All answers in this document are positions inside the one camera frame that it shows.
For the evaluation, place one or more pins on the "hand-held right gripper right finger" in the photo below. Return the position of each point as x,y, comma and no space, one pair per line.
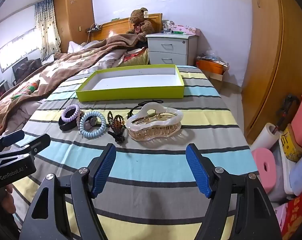
198,170

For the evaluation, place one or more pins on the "orange storage box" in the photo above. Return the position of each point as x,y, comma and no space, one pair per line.
211,66

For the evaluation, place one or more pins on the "pink floral box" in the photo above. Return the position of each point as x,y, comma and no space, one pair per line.
188,29

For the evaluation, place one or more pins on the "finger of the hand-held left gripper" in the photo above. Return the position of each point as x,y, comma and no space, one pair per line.
12,138
35,143

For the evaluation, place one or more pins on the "pile of small packets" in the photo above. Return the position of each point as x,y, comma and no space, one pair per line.
212,56

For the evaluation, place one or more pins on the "clutter of small bottles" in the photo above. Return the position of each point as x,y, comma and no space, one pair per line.
167,26

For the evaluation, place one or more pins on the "window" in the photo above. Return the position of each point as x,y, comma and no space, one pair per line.
18,50

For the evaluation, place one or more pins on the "large cream hair claw clip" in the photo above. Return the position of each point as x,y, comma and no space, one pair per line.
153,130

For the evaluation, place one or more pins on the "pink rhinestone hair clip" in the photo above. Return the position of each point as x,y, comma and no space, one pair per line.
87,124

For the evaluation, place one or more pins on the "pink foam roll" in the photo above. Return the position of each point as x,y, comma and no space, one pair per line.
262,177

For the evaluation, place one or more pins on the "power strip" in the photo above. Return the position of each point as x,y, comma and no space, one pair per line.
94,29

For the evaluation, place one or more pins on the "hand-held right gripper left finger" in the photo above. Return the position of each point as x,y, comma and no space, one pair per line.
103,170

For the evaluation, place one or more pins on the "black hair band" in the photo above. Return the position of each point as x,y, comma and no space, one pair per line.
65,126

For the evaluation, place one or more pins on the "brown teddy bear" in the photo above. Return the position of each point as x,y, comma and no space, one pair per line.
141,22

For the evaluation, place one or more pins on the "tall narrow wooden wardrobe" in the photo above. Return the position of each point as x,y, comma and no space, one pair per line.
73,17

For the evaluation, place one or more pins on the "yellow printed bag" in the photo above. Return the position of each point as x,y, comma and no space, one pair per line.
291,145

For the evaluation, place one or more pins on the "plaid cloth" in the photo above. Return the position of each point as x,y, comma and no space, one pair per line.
25,88

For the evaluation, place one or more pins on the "dark bag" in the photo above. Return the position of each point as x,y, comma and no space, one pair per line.
25,68

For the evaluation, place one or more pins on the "red printed packet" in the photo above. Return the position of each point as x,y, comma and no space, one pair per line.
298,217

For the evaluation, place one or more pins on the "spotted curtain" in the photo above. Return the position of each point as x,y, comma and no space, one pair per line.
47,30

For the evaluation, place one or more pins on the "brown plush blanket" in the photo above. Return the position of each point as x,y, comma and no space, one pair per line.
65,65

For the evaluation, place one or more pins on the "white paper roll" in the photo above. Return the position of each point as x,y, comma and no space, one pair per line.
263,137

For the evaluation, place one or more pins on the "cardboard box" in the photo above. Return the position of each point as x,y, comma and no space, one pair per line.
216,76

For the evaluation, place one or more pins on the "pale floral quilt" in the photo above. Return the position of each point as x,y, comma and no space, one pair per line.
108,61

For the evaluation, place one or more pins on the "large wooden wardrobe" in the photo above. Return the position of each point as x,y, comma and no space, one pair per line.
278,67

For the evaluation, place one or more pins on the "person's left hand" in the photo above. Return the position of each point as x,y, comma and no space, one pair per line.
6,198

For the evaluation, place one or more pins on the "white drawer nightstand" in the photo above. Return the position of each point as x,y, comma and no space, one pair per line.
166,47

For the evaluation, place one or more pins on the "yellow-green shallow box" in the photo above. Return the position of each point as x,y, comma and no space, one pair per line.
130,93

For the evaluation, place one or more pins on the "wooden bed headboard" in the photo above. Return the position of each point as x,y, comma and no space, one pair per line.
115,27

